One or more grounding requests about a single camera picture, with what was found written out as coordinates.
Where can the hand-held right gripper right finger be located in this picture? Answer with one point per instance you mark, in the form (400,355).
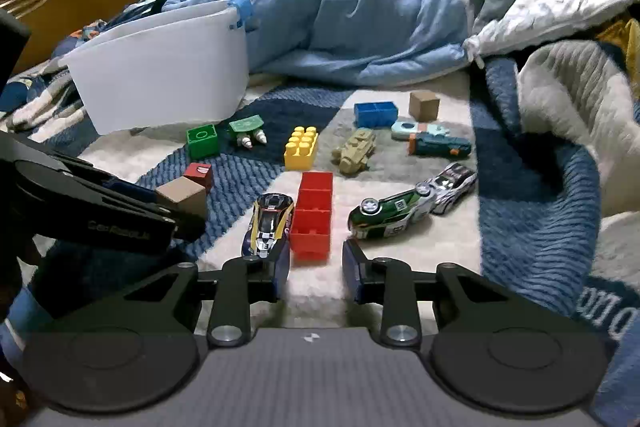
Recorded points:
(350,272)

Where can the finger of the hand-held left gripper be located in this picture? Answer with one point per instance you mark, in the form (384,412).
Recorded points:
(100,219)
(120,190)

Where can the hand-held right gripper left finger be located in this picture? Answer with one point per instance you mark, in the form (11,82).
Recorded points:
(283,268)

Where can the wooden cube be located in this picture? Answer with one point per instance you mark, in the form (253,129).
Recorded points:
(182,198)
(424,107)

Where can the yellow building block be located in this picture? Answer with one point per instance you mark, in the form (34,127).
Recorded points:
(300,152)

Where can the white plastic container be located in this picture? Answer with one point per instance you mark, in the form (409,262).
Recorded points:
(160,72)

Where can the green rocket toy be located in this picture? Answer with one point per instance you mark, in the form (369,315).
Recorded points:
(246,125)

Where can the blue yellow toy car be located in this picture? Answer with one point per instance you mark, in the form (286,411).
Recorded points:
(265,224)

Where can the long red building block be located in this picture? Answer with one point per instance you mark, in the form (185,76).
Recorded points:
(310,217)

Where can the dark patterned quilt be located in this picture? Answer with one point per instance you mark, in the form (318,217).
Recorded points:
(35,99)

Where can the green white toy car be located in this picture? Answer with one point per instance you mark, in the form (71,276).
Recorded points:
(390,214)

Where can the red printed cube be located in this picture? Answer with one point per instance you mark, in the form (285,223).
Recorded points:
(200,175)

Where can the green building block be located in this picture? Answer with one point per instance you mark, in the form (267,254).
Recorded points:
(202,142)

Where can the tan toy tank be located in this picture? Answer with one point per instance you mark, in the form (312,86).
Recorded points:
(354,152)

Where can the silver toy car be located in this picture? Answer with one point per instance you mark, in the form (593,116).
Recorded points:
(450,187)

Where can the teal orange toy gun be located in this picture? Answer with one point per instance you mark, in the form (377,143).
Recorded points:
(435,142)

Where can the blue building block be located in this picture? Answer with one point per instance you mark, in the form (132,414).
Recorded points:
(375,114)

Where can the blue white knit blanket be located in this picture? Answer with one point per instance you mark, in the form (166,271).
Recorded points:
(525,207)

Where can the light blue duvet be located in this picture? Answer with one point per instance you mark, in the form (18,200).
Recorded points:
(350,17)

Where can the white fleece blanket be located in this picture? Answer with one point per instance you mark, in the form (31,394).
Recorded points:
(565,92)

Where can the yellow cloth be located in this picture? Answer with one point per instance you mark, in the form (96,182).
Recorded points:
(622,38)

